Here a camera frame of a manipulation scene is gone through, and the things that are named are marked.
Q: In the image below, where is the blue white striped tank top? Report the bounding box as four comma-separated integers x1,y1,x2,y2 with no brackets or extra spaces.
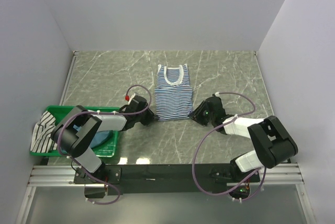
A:
154,64,193,121

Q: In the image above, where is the black white striped tank top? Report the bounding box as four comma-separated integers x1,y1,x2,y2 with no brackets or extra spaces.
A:
30,111,56,153

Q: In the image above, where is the aluminium rail frame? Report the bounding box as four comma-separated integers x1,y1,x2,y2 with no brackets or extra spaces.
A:
16,163,317,223

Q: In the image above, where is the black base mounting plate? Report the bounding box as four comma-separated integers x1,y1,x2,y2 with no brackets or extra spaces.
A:
73,163,261,198

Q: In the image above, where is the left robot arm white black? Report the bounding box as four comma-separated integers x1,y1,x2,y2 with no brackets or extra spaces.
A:
51,95,159,183

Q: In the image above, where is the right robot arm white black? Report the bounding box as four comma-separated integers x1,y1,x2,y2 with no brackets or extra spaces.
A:
189,95,298,182

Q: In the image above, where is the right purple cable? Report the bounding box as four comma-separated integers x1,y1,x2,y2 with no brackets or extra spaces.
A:
192,92,267,204

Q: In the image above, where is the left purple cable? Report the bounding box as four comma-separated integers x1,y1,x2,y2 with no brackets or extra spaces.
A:
57,85,155,206

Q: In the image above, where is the purple cable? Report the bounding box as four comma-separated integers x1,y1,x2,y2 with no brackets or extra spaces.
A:
57,85,155,206
192,92,267,204

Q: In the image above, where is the plain blue tank top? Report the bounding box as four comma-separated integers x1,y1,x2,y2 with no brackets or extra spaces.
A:
73,124,112,149

